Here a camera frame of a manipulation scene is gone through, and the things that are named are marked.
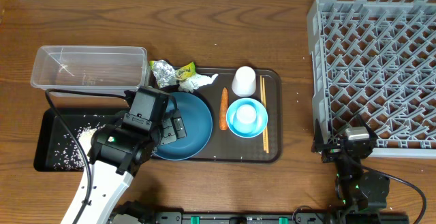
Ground dark blue plate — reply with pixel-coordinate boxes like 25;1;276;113
154;92;213;161

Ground light blue cup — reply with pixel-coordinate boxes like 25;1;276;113
236;104;257;125

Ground light blue saucer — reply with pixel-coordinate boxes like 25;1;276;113
226;98;268;138

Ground pale pink cup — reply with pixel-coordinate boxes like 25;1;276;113
232;66;256;97

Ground pile of white rice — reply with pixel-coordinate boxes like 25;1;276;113
46;114;111;172

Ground wooden chopstick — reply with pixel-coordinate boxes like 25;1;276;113
260;76;268;153
262;76;270;155

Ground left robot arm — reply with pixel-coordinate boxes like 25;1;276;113
62;110;187;223

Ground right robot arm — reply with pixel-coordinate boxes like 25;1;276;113
311;117;390;223

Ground grey dishwasher rack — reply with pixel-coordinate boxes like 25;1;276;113
307;0;435;159

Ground crumpled white tissue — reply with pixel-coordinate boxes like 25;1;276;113
178;74;218;93

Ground orange carrot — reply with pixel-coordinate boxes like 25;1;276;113
219;87;229;131

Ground crumpled foil snack wrapper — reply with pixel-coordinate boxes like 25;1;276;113
149;60;196;88

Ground dark brown serving tray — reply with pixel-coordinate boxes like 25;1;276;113
149;67;283;164

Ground clear plastic bin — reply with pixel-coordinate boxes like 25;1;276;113
30;46;151;95

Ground black plastic tray bin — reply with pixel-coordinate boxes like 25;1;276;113
33;108;127;172

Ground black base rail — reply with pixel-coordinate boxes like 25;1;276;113
107;202;409;224

